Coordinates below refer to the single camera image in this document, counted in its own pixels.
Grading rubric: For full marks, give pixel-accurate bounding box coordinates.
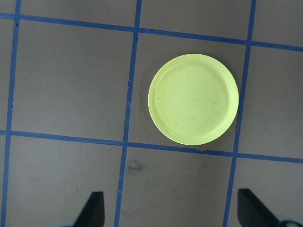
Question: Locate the yellow plastic plate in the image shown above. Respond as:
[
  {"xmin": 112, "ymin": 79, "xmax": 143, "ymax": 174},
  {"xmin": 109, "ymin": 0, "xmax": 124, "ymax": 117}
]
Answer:
[{"xmin": 148, "ymin": 53, "xmax": 240, "ymax": 146}]

